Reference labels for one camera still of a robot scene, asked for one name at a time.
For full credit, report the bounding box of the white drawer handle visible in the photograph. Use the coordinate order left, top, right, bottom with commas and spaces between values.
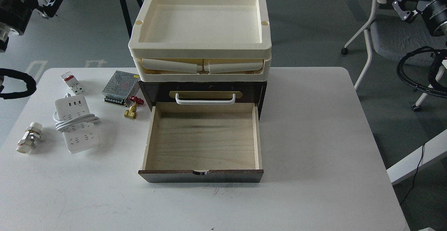
175, 92, 236, 105

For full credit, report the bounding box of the grey office chair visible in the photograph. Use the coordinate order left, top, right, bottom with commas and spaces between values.
341, 0, 447, 112

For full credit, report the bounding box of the brass valve red handle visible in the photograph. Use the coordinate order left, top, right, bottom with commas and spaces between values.
124, 96, 144, 119

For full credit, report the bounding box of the open wooden drawer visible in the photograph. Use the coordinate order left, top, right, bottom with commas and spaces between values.
138, 103, 264, 183

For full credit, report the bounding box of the metal mesh power supply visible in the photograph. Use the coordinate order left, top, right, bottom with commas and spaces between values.
102, 70, 140, 107

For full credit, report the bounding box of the black corrugated cable hose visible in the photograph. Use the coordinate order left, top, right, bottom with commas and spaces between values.
397, 46, 447, 98

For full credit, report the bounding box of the white power strip with cable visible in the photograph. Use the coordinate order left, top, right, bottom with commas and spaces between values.
54, 95, 100, 154

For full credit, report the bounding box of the white red circuit breaker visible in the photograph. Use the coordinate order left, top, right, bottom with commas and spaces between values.
60, 72, 85, 95

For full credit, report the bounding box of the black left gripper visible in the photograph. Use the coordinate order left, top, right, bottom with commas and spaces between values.
0, 0, 63, 36

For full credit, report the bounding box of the cream plastic tray stack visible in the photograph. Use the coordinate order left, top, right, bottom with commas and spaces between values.
128, 0, 272, 82

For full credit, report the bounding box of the black corrugated hose left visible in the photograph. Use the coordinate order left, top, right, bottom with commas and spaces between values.
0, 68, 37, 100

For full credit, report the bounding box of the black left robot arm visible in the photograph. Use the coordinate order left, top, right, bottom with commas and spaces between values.
0, 0, 63, 52

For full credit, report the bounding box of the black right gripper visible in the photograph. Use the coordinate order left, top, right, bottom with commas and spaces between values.
392, 0, 447, 37

